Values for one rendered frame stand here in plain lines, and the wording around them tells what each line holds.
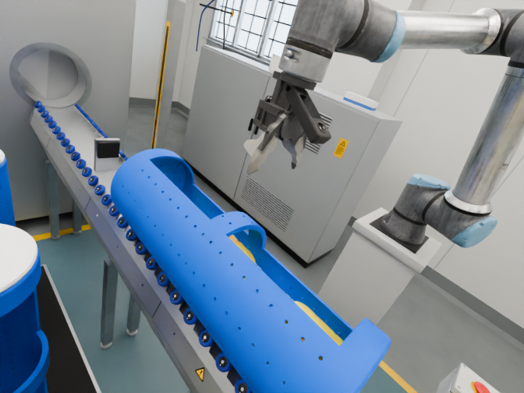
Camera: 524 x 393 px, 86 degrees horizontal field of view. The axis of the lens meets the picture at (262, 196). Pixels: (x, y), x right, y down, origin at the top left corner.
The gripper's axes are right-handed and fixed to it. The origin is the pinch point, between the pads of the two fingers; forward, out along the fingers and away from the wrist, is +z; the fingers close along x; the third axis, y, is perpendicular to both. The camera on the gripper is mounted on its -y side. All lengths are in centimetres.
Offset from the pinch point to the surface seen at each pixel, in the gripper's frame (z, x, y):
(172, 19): -21, -27, 105
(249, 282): 20.3, 8.5, -9.9
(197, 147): 104, -145, 231
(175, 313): 48, 12, 8
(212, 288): 25.6, 13.0, -4.2
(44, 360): 79, 39, 30
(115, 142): 33, 0, 90
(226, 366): 44.1, 10.6, -13.7
